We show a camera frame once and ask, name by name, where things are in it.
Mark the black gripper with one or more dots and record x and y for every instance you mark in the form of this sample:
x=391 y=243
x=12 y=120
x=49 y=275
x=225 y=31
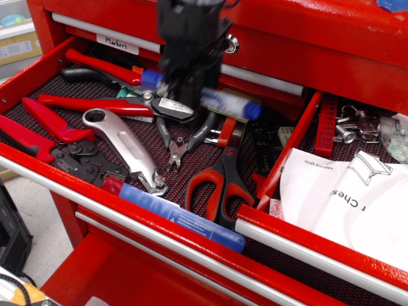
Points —
x=195 y=39

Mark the blue dry erase marker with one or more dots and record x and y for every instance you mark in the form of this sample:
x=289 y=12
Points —
x=175 y=109

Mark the left open red drawer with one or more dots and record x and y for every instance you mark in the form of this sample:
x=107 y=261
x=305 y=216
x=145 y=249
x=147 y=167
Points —
x=126 y=255

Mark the open red drawer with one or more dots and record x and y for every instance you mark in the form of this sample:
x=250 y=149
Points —
x=126 y=255
x=342 y=262

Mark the right open red drawer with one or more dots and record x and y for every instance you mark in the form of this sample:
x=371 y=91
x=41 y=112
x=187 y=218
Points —
x=342 y=262

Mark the small grey flush cutters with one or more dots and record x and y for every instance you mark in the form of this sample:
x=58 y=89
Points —
x=178 y=151

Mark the red and black snips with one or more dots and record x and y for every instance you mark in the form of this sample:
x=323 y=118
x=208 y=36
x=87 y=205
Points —
x=91 y=69

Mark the clear green plastic case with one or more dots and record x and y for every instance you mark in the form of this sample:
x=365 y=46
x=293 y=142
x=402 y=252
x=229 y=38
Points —
x=231 y=104

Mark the silver chest lock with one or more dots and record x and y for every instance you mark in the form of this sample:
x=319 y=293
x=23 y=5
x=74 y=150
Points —
x=233 y=44

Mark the red screwdriver bit holder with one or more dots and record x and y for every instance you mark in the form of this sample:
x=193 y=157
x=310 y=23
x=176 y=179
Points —
x=229 y=136

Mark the white markers label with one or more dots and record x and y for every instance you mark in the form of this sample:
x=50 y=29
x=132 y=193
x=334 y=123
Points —
x=118 y=44

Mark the red and black scissors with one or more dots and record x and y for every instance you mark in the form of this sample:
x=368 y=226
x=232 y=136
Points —
x=228 y=184

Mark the white plastic connector block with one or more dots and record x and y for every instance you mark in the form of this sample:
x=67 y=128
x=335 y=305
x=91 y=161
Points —
x=284 y=133

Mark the red metal tool chest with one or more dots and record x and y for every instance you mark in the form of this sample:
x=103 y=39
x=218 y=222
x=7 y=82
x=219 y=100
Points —
x=288 y=49

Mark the blue plastic blade pack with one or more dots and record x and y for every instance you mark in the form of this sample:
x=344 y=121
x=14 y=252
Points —
x=174 y=213

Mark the red drill bit holder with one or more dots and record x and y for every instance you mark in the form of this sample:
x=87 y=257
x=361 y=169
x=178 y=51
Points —
x=326 y=126

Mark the silver keys bunch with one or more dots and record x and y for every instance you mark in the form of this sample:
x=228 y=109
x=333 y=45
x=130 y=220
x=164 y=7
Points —
x=354 y=124

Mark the white instruction paper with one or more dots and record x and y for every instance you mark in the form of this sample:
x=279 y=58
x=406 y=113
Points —
x=326 y=197

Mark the clear plastic bag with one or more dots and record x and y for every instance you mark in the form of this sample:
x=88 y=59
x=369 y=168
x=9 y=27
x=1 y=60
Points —
x=394 y=136

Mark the blue tape on chest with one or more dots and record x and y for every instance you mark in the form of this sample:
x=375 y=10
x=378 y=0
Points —
x=393 y=6

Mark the black crate on floor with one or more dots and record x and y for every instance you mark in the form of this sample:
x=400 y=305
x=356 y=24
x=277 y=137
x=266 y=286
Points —
x=16 y=240

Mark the white apple mouse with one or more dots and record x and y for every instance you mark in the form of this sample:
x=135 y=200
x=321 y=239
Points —
x=381 y=231

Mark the black wire stripper gauge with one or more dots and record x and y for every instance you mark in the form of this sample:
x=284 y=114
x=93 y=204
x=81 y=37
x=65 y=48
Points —
x=267 y=145

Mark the red handled crimping tool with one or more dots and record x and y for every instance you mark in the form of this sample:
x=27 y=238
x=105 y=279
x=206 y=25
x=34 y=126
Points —
x=72 y=150

